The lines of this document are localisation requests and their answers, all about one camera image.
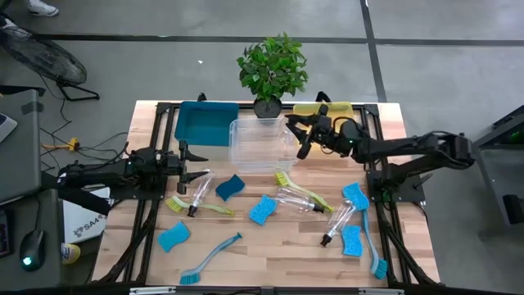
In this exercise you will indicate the black floor fan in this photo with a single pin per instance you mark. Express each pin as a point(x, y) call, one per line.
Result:
point(45, 57)

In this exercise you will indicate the yellow round object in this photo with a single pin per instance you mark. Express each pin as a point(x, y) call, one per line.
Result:
point(73, 254)

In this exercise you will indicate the light blue sponge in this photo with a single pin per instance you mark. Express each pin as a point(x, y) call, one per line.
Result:
point(352, 241)
point(355, 196)
point(263, 210)
point(173, 237)

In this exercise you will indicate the yellow plastic bin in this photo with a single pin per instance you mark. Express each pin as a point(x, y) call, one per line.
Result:
point(341, 110)

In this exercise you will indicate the black panel with white stripes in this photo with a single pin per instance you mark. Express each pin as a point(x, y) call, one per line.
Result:
point(163, 108)

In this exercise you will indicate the grey desk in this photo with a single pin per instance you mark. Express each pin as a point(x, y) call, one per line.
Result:
point(20, 164)

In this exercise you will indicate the potted green plant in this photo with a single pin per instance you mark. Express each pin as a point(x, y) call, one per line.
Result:
point(272, 69)

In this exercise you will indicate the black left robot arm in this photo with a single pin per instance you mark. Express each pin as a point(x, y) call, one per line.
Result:
point(102, 172)

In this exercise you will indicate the black table clamp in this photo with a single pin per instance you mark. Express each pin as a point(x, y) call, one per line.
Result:
point(323, 96)
point(201, 97)

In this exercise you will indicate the white cardboard box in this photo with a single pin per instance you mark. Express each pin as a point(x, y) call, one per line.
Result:
point(82, 223)

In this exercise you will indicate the black keyboard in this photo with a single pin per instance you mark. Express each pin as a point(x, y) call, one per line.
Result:
point(4, 233)

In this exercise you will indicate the person's shoe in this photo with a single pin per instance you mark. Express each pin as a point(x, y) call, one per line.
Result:
point(10, 25)
point(43, 8)

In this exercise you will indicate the black metal strut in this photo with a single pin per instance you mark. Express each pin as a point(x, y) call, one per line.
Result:
point(86, 201)

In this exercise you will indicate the blue dish brush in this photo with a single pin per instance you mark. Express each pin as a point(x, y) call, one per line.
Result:
point(378, 268)

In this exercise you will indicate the dark blue sponge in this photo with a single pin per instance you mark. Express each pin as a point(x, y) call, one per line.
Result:
point(230, 187)

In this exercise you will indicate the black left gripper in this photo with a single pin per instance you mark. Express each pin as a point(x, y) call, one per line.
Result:
point(170, 164)

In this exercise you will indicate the clear plastic bin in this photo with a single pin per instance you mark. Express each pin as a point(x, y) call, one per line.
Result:
point(258, 147)

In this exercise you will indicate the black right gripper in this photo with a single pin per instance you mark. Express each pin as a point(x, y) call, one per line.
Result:
point(327, 137)

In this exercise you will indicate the teal plastic bin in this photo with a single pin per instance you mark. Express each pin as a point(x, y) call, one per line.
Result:
point(204, 123)

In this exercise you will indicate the yellow power plug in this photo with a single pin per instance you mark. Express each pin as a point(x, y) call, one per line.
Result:
point(73, 144)

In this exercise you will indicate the grey metal cart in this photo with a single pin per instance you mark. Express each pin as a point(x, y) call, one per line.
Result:
point(499, 172)

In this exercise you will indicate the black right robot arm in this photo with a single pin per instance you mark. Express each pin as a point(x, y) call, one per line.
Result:
point(409, 145)

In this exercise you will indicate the grey laptop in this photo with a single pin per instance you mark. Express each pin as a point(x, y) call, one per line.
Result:
point(6, 127)

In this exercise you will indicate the black computer mouse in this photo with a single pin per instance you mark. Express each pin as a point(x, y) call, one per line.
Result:
point(32, 248)

